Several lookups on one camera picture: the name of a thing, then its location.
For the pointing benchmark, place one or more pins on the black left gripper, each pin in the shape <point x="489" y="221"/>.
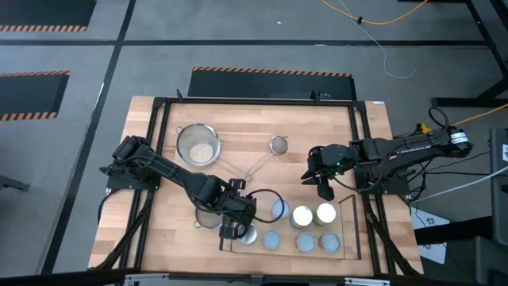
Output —
<point x="238" y="210"/>

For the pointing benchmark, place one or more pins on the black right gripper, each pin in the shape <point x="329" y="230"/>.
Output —
<point x="323" y="167"/>

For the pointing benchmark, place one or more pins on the diced tomatoes can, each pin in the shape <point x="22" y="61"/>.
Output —
<point x="326" y="213"/>

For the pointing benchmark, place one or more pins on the tall can tan label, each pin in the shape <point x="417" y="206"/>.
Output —
<point x="277" y="210"/>

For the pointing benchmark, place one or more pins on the tomato can blue green label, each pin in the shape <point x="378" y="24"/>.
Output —
<point x="302" y="215"/>

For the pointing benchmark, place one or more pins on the can white green label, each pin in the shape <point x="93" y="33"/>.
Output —
<point x="272" y="240"/>

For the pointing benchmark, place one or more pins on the short pineapple rings can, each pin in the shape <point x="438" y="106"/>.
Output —
<point x="306" y="242"/>

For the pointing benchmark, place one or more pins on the short orange label can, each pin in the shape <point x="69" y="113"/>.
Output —
<point x="331" y="242"/>

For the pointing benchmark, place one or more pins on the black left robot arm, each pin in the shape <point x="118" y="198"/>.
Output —
<point x="174" y="175"/>

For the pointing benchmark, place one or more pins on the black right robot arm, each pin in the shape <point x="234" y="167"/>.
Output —
<point x="412" y="149"/>

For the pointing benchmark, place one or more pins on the wooden shelf black metal legs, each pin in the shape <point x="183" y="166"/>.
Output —
<point x="287" y="238"/>

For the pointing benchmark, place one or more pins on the small metal mesh strainer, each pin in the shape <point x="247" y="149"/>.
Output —
<point x="279" y="145"/>

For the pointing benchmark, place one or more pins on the large metal mesh strainer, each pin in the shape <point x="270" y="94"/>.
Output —
<point x="190" y="137"/>

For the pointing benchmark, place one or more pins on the black mat hazard stripe edge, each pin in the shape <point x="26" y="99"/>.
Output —
<point x="28" y="95"/>
<point x="39" y="12"/>
<point x="270" y="85"/>

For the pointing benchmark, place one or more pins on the white sheet with arrows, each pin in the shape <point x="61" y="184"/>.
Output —
<point x="436" y="254"/>

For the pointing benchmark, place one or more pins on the black floor beam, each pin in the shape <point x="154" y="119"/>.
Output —
<point x="456" y="234"/>

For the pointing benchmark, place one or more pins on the black table stand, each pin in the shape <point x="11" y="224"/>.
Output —
<point x="456" y="102"/>

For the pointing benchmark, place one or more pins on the grey cabinet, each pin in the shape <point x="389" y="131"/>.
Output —
<point x="499" y="178"/>

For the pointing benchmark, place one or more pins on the dark equipment case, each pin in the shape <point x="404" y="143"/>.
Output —
<point x="484" y="262"/>

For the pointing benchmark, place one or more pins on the blurred black crossbar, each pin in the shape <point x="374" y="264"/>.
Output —
<point x="59" y="280"/>

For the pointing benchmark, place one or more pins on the grey chair leg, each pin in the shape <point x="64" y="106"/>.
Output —
<point x="10" y="182"/>

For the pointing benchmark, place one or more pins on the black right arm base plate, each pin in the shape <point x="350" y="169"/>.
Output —
<point x="399" y="190"/>

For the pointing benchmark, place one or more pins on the black metal table frame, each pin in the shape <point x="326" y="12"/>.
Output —
<point x="258" y="101"/>

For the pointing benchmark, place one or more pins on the silver metal bracket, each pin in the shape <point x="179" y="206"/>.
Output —
<point x="143" y="280"/>
<point x="369" y="282"/>

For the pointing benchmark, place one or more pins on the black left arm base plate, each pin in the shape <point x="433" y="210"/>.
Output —
<point x="115" y="183"/>

